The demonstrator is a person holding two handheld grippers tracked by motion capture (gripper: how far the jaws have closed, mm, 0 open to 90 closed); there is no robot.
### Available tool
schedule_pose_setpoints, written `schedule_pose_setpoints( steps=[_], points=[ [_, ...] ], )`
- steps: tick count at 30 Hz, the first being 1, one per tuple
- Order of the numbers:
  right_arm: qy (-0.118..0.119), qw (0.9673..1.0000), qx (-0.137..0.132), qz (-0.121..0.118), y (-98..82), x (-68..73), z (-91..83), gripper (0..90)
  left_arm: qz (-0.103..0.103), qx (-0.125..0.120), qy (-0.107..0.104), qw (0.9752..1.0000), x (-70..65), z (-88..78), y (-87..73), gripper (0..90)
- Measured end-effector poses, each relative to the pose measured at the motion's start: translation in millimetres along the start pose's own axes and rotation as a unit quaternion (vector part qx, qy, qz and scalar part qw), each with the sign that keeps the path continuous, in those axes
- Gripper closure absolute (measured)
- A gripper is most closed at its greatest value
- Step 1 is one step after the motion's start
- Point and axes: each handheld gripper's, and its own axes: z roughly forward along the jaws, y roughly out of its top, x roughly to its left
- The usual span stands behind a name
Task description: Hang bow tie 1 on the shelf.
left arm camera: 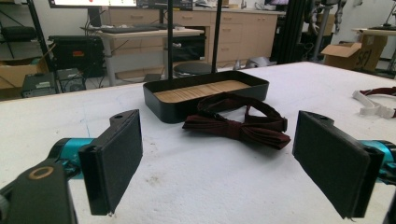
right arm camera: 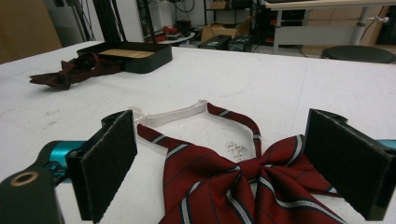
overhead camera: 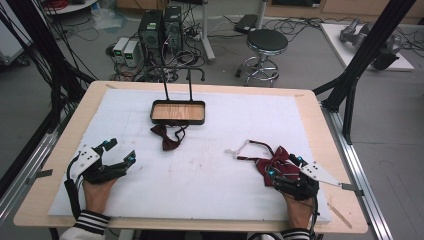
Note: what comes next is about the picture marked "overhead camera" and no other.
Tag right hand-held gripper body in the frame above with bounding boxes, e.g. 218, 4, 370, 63
273, 161, 343, 202

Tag thin wooden stick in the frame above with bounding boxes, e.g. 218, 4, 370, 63
326, 202, 353, 230

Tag aluminium rail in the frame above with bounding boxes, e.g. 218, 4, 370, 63
321, 103, 394, 240
0, 113, 78, 221

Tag white power supply unit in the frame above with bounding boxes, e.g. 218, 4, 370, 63
123, 40, 140, 68
112, 37, 129, 64

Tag flat black box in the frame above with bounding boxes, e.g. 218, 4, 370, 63
233, 13, 259, 34

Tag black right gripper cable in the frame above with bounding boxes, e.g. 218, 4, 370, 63
308, 189, 321, 240

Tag grey metal clip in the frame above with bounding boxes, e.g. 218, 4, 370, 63
26, 169, 54, 186
340, 182, 365, 198

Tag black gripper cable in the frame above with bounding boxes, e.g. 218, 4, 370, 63
308, 189, 321, 240
63, 153, 83, 221

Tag black round stool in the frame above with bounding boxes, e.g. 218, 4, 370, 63
235, 28, 290, 88

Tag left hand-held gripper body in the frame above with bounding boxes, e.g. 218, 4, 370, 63
68, 143, 129, 185

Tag black rack with wooden tray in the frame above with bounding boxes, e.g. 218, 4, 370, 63
144, 64, 207, 126

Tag white desk leg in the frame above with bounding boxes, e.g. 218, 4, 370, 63
199, 0, 217, 64

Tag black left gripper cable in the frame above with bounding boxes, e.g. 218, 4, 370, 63
63, 153, 83, 221

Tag black metal frame with cables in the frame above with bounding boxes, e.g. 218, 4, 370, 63
0, 0, 96, 134

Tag computer towers on floor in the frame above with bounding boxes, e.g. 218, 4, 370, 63
106, 6, 214, 83

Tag plain dark maroon bow tie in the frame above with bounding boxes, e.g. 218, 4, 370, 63
149, 123, 189, 152

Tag white foam mat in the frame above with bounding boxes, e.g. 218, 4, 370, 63
48, 88, 333, 224

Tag white floor board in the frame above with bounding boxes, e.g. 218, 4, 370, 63
319, 22, 415, 72

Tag person's right hand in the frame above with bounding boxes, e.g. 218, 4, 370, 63
283, 193, 316, 231

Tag clear plastic bag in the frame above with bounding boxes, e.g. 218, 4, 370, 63
90, 6, 128, 32

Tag black computer tower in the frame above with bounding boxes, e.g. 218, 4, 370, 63
163, 5, 184, 53
138, 9, 164, 51

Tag striped red bow tie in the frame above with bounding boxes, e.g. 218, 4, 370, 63
224, 139, 303, 188

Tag white round table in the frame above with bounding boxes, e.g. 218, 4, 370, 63
43, 0, 99, 16

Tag person's left hand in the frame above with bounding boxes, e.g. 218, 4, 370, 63
81, 178, 119, 214

